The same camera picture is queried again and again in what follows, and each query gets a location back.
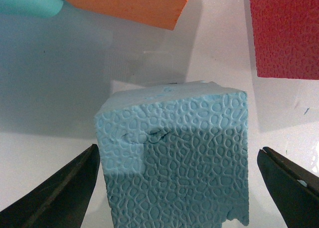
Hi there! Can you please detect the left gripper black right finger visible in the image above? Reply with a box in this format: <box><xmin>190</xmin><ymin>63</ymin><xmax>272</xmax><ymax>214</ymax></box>
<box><xmin>257</xmin><ymin>147</ymin><xmax>319</xmax><ymax>228</ymax></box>

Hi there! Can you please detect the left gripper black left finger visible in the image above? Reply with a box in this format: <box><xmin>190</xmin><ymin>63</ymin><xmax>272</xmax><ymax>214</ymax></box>
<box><xmin>0</xmin><ymin>144</ymin><xmax>100</xmax><ymax>228</ymax></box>

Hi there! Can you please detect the light blue foam block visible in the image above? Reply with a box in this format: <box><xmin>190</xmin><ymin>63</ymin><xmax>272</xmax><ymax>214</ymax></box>
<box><xmin>94</xmin><ymin>82</ymin><xmax>249</xmax><ymax>228</ymax></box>

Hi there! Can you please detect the red foam block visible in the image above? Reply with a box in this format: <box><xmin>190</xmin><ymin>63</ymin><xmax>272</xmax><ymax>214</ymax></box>
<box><xmin>249</xmin><ymin>0</ymin><xmax>319</xmax><ymax>80</ymax></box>

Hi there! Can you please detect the teal plastic bin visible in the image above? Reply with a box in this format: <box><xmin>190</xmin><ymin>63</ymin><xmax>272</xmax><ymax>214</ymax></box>
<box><xmin>0</xmin><ymin>0</ymin><xmax>64</xmax><ymax>18</ymax></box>

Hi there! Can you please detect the orange foam block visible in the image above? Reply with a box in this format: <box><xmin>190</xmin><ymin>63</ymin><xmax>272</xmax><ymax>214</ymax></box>
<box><xmin>66</xmin><ymin>0</ymin><xmax>188</xmax><ymax>30</ymax></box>

